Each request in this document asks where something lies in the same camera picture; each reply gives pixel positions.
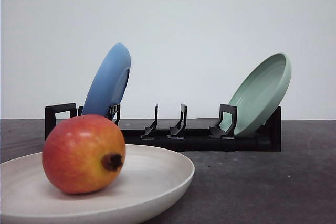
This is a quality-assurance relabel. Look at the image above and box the black plate rack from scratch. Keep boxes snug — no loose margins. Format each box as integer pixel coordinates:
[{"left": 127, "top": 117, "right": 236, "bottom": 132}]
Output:
[{"left": 45, "top": 103, "right": 282, "bottom": 153}]

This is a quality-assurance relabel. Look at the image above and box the red yellow pomegranate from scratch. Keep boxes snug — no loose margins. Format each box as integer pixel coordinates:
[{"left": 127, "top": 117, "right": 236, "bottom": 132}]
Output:
[{"left": 42, "top": 114, "right": 126, "bottom": 195}]

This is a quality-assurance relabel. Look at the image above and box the white plate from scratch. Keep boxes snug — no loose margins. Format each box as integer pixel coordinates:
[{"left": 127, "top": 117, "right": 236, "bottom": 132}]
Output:
[{"left": 0, "top": 144, "right": 195, "bottom": 224}]

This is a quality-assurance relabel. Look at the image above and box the blue plate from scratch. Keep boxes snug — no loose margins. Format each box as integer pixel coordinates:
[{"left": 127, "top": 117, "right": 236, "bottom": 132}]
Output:
[{"left": 81, "top": 43, "right": 131, "bottom": 117}]

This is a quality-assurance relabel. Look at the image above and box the green plate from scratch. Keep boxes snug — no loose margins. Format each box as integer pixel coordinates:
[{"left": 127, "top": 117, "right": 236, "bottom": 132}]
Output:
[{"left": 220, "top": 53, "right": 292, "bottom": 136}]

